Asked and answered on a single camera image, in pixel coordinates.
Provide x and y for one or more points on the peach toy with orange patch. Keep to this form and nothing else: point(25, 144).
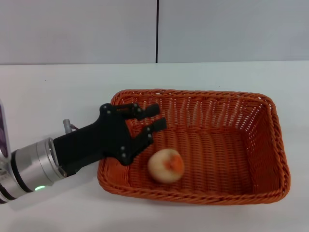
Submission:
point(164, 166)

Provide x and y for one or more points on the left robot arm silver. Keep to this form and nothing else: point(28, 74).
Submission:
point(31, 166)

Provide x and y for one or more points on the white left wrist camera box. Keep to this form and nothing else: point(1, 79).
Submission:
point(3, 130)

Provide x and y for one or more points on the orange woven rectangular basket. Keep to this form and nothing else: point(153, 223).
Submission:
point(217, 149)

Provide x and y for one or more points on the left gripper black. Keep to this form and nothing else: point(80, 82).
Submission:
point(101, 140)

